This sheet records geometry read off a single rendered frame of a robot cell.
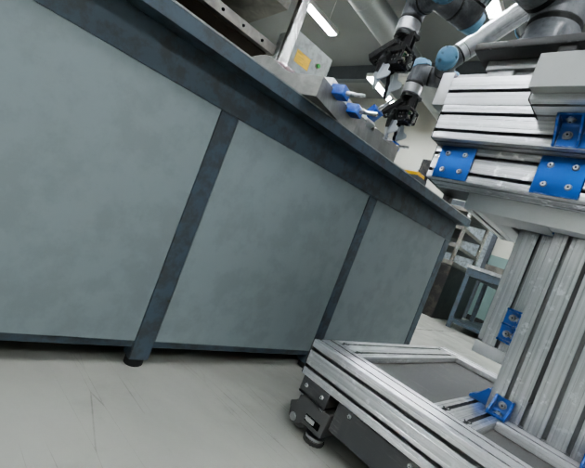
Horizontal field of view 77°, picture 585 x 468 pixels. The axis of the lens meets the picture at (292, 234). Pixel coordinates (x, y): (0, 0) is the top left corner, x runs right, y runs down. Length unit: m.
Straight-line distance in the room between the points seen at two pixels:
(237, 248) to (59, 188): 0.44
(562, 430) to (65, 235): 1.12
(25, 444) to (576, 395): 1.05
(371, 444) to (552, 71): 0.80
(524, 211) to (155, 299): 0.92
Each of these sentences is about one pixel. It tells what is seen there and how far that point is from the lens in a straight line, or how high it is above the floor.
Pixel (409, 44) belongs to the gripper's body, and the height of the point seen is 1.16.
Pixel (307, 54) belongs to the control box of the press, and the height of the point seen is 1.40.
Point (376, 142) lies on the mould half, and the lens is 1.35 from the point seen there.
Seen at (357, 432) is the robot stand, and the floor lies 0.11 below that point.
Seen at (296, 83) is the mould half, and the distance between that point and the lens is 1.04.
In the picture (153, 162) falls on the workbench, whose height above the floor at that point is 0.49.
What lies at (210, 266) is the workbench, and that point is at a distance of 1.00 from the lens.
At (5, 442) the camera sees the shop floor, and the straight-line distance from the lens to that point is 0.79.
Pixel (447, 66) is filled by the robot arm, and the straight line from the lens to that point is 1.56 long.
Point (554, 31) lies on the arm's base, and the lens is 1.09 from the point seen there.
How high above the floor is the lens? 0.47
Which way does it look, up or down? 1 degrees down
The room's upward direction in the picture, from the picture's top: 21 degrees clockwise
